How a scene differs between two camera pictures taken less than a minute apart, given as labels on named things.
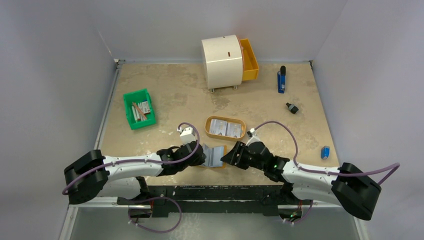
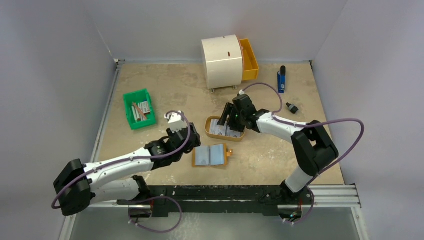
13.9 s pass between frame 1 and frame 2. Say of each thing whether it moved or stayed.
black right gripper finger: moved
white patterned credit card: stayed
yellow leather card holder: stayed
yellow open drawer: stayed
